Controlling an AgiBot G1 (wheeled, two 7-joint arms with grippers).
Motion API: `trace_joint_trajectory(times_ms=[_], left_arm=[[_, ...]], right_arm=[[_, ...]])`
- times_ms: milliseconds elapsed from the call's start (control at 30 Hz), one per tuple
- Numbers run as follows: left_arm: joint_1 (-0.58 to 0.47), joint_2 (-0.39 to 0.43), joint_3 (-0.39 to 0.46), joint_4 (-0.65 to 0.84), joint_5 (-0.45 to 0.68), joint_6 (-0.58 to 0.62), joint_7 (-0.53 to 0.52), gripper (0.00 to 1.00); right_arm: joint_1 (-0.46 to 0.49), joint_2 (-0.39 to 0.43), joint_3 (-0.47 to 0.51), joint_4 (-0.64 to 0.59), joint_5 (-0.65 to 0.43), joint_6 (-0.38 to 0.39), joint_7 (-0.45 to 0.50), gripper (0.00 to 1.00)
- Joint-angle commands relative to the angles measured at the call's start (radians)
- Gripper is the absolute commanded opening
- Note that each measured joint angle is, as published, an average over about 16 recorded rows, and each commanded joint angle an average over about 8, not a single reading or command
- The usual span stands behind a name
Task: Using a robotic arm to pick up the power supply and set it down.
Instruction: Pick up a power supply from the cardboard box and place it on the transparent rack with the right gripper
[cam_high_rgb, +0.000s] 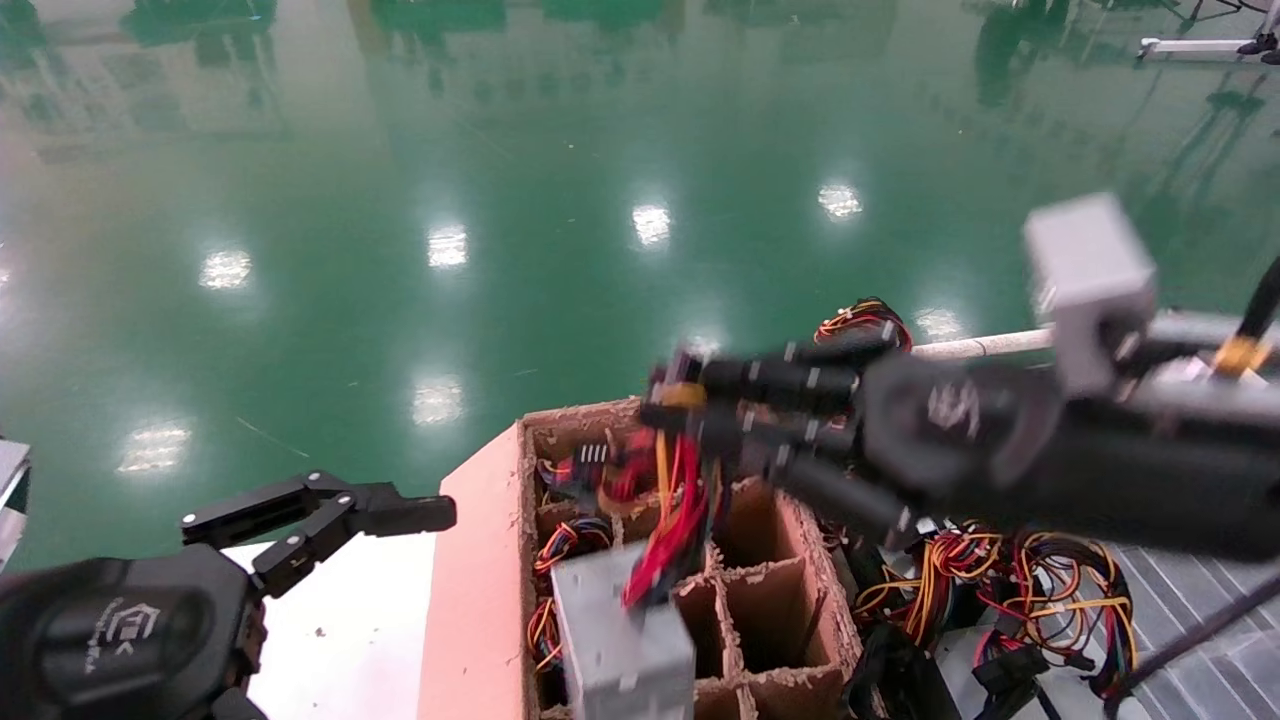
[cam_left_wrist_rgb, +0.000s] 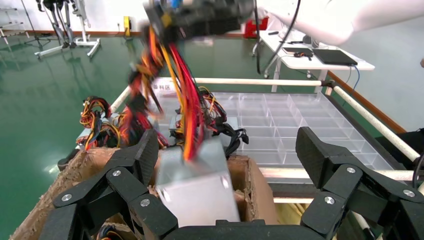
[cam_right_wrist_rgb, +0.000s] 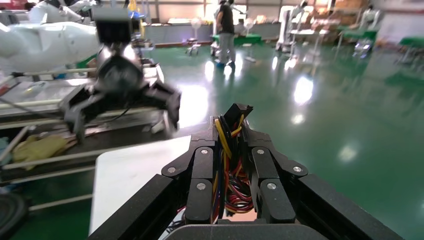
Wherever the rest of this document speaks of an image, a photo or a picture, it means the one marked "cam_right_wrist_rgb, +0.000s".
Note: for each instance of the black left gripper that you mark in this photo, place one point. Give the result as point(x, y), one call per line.
point(119, 74)

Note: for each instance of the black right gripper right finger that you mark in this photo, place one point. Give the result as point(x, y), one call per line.
point(271, 195)

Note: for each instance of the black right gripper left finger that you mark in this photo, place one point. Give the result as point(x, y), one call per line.
point(200, 185)

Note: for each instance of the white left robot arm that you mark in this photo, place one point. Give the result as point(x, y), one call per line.
point(39, 46)

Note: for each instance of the white table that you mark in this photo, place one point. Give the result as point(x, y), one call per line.
point(132, 179)

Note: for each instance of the clear acrylic divided tray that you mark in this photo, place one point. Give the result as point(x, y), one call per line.
point(49, 94)

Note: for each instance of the yellow cloth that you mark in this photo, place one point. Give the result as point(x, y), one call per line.
point(39, 149)

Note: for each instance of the standing person black shirt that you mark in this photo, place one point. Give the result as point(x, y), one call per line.
point(227, 20)

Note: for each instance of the green table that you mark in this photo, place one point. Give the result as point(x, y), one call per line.
point(246, 39)
point(414, 41)
point(357, 34)

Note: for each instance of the large black round base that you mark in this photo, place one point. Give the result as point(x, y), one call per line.
point(11, 215)

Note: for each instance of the white robot on stand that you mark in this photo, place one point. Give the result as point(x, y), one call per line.
point(285, 26)
point(367, 20)

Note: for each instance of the white frame pipe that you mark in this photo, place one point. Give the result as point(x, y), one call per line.
point(49, 71)
point(15, 142)
point(82, 154)
point(59, 202)
point(53, 175)

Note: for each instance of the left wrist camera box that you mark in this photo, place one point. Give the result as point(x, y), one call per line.
point(112, 28)

